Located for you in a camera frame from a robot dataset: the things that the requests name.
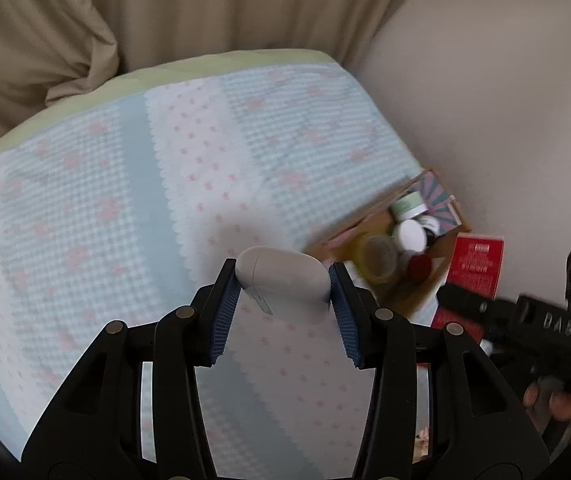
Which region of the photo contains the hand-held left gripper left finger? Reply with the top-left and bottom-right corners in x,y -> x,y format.
20,258 -> 242,480

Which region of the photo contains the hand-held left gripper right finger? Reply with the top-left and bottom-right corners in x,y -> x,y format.
327,261 -> 551,480

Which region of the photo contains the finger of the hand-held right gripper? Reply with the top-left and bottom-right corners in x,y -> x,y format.
437,284 -> 519,323

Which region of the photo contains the red box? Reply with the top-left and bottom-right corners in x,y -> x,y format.
432,233 -> 505,343

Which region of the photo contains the yellow tape roll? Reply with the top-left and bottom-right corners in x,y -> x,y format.
352,232 -> 401,287

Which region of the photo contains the red round lid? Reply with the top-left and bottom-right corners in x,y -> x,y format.
407,253 -> 435,281

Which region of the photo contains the white earbud case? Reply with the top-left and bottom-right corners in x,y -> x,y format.
235,245 -> 331,324

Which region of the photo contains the small white jar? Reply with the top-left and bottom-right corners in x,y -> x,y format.
418,217 -> 441,242

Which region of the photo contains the green jar with white lid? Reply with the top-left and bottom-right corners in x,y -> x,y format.
392,220 -> 429,254

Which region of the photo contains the pink cardboard box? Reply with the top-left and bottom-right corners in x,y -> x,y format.
304,169 -> 472,322

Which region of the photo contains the pale green and white jar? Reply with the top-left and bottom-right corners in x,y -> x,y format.
389,190 -> 429,221

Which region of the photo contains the person's right hand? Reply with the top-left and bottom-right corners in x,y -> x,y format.
522,374 -> 571,428

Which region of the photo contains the floral checked bed sheet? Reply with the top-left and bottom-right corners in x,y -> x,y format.
0,62 -> 439,466

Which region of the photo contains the beige curtain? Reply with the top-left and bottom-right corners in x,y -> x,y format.
73,0 -> 423,73
0,0 -> 129,148

